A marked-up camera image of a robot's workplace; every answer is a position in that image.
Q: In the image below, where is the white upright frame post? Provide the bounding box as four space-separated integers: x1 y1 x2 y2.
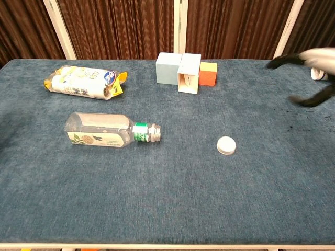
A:
173 0 188 57

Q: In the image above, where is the white bottle cap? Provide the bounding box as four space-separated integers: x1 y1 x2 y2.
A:
216 135 237 156

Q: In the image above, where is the blue table cloth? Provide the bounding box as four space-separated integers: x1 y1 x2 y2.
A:
0 59 335 245

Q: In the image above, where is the brown curtain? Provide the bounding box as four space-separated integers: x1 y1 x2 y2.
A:
0 0 335 66

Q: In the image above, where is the white slanted frame post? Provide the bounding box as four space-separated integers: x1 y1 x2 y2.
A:
42 0 77 60
273 0 305 61

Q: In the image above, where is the orange cube block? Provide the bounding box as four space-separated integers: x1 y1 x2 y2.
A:
198 62 218 86

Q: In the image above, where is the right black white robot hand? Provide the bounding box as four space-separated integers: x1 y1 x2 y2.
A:
265 47 335 108

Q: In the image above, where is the yellow white snack bag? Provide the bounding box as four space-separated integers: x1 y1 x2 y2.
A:
43 65 128 101

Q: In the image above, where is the clear plastic water bottle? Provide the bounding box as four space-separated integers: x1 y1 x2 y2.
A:
64 112 162 149

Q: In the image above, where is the open white paper box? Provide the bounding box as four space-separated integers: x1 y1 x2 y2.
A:
177 53 202 94

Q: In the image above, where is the light blue cube block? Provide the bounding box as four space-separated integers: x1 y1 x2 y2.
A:
155 52 183 85

